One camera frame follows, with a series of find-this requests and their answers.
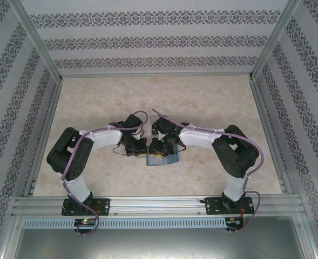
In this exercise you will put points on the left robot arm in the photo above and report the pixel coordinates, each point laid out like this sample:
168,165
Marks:
104,139

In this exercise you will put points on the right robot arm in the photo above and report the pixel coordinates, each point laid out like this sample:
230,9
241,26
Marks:
196,137

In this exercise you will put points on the small controller circuit board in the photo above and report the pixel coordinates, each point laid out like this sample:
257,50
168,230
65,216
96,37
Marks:
86,222
234,220

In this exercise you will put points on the grey sheet metal panel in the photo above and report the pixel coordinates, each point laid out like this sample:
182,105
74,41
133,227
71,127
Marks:
158,245

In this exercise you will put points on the aluminium table base rail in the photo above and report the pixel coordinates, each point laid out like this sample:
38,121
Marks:
158,205

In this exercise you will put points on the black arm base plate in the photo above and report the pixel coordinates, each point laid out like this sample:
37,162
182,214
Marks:
103,206
212,206

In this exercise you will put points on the aluminium table side rail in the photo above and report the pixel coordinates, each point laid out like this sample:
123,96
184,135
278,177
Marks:
44,135
269,135

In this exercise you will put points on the aluminium frame post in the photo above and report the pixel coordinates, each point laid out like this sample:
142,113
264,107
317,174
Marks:
37,40
274,40

